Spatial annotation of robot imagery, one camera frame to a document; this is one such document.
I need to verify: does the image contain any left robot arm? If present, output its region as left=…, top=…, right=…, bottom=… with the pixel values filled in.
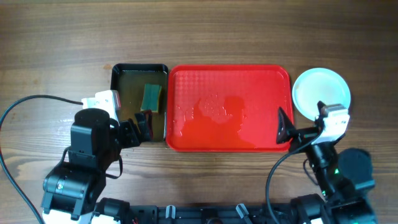
left=41, top=108, right=153, bottom=223

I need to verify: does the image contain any red plastic tray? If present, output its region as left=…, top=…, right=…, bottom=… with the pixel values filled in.
left=165, top=65, right=294, bottom=153

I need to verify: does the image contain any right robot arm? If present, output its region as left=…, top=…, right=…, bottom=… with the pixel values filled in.
left=269, top=101, right=377, bottom=223

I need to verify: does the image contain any left black cable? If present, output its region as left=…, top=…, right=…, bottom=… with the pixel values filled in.
left=0, top=94, right=84, bottom=224

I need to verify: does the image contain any black water tray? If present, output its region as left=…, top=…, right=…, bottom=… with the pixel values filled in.
left=110, top=63, right=169, bottom=142

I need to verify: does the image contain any white plate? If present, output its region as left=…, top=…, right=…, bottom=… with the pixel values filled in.
left=292, top=68, right=351, bottom=121

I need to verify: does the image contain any green yellow sponge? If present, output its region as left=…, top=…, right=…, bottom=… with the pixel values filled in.
left=141, top=83, right=162, bottom=113

